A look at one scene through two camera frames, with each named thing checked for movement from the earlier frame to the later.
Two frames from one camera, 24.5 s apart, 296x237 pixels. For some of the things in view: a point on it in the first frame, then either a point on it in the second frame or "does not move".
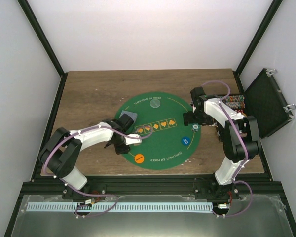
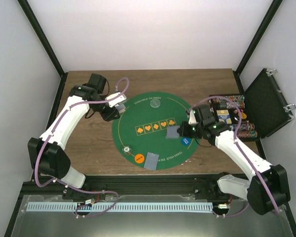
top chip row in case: x=238 y=98 does not move
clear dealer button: x=155 y=103 does not move
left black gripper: x=120 y=151 -> x=109 y=116
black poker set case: x=263 y=100 does not move
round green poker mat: x=166 y=141 does not move
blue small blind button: x=185 y=140 does not move
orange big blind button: x=139 y=158 does not move
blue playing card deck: x=132 y=115 -> x=121 y=108
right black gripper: x=207 y=121 -> x=183 y=133
